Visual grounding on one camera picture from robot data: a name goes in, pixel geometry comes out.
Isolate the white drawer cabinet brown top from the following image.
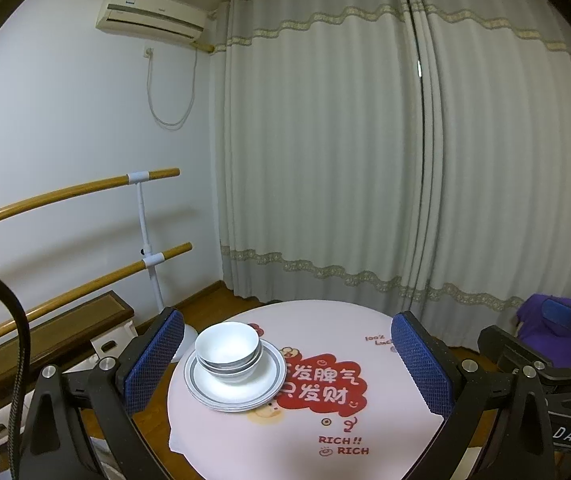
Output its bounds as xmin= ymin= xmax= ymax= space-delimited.
xmin=0 ymin=290 xmax=136 ymax=456

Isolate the purple cloth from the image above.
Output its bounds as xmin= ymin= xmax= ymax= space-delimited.
xmin=515 ymin=294 xmax=571 ymax=368

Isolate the white wall air conditioner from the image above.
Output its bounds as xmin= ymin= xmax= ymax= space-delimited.
xmin=96 ymin=0 xmax=207 ymax=43

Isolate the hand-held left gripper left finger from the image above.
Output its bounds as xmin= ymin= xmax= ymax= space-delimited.
xmin=18 ymin=306 xmax=186 ymax=480

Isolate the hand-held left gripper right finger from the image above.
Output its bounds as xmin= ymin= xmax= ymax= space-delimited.
xmin=390 ymin=311 xmax=559 ymax=480

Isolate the white power cord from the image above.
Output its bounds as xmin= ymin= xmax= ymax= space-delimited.
xmin=146 ymin=40 xmax=199 ymax=128

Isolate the white bowl grey band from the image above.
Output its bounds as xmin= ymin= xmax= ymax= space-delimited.
xmin=194 ymin=322 xmax=261 ymax=368
xmin=204 ymin=355 xmax=263 ymax=386
xmin=200 ymin=347 xmax=263 ymax=376

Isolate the wooden ballet barre white stand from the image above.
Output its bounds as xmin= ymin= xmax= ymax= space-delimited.
xmin=0 ymin=168 xmax=199 ymax=361

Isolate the round pink table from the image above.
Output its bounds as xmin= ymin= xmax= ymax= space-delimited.
xmin=167 ymin=299 xmax=446 ymax=480

